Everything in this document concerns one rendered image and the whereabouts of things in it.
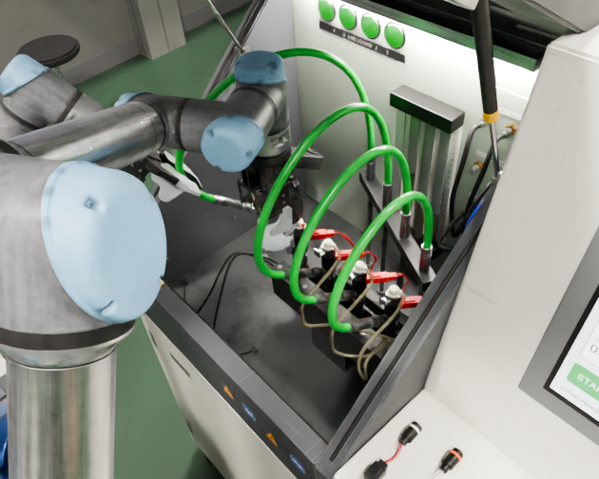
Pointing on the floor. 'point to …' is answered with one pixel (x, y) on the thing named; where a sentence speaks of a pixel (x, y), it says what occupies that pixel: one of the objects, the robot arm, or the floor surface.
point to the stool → (51, 50)
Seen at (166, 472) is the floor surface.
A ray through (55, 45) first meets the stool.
